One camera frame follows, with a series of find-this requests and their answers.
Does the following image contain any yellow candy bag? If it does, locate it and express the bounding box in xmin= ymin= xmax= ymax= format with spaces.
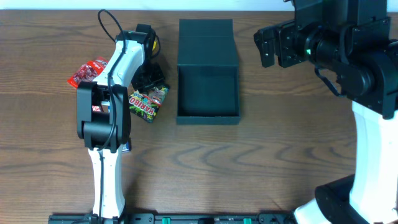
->
xmin=152 ymin=40 xmax=157 ymax=51

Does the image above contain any Haribo gummy bag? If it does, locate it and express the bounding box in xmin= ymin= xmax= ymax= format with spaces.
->
xmin=129 ymin=84 xmax=170 ymax=123

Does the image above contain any red Hacks candy bag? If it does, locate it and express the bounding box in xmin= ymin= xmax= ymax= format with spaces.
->
xmin=67 ymin=57 xmax=109 ymax=89

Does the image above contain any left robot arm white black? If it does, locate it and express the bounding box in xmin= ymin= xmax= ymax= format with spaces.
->
xmin=76 ymin=24 xmax=165 ymax=223

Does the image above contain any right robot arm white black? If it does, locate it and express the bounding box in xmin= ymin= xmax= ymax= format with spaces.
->
xmin=254 ymin=0 xmax=397 ymax=223

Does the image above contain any dark green open box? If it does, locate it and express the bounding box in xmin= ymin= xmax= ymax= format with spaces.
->
xmin=176 ymin=19 xmax=241 ymax=125

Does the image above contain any KitKat bar red green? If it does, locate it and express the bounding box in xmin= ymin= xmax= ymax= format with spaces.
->
xmin=91 ymin=105 xmax=102 ymax=112

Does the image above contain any small blue barcode packet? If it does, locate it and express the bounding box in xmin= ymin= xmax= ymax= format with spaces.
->
xmin=122 ymin=139 xmax=131 ymax=153

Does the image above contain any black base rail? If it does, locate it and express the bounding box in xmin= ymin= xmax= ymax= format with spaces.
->
xmin=47 ymin=212 xmax=297 ymax=224

